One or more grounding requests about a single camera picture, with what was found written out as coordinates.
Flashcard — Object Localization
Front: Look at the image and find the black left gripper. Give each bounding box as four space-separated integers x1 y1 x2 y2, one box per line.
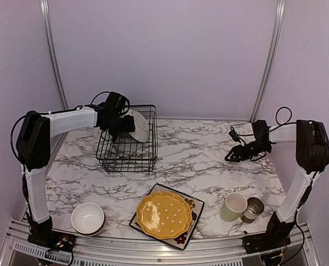
105 114 135 135

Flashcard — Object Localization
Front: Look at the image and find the round brown rim floral plate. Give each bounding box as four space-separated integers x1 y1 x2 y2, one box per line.
128 109 150 143

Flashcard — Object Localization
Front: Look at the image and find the yellow polka dot plate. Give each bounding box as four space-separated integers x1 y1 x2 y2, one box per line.
136 191 192 240

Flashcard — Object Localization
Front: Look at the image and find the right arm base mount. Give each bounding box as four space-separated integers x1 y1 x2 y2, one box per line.
242 216 295 254

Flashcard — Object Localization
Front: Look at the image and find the black wire dish rack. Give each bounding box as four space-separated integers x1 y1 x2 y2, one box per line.
96 104 158 172

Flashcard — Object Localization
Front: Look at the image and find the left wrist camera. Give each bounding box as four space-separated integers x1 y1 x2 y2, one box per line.
102 91 130 116

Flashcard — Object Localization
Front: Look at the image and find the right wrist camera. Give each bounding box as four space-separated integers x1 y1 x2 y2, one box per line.
229 126 246 146

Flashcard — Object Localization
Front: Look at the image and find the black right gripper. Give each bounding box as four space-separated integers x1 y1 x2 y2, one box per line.
224 140 270 162

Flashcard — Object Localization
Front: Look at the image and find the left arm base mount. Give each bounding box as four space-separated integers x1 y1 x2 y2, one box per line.
27 213 76 252

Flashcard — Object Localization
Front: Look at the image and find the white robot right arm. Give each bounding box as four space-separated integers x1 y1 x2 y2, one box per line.
225 120 329 223

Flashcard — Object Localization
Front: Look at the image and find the black square floral plate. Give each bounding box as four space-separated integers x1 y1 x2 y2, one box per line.
108 130 119 143

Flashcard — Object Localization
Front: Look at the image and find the brown grey metal-lined cup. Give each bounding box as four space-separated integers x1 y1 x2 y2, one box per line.
241 197 265 223

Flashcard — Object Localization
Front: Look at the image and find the aluminium frame rail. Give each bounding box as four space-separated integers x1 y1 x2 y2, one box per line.
0 218 320 266

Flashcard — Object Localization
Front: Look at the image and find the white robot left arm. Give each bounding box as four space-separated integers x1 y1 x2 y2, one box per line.
16 105 136 224

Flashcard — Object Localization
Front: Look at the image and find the white ceramic bowl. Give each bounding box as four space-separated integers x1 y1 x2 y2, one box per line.
71 202 105 236

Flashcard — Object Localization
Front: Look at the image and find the light green mug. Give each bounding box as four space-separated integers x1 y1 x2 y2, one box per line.
220 192 248 222

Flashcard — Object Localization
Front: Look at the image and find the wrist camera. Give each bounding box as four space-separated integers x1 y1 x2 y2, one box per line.
229 126 246 146
102 91 130 116

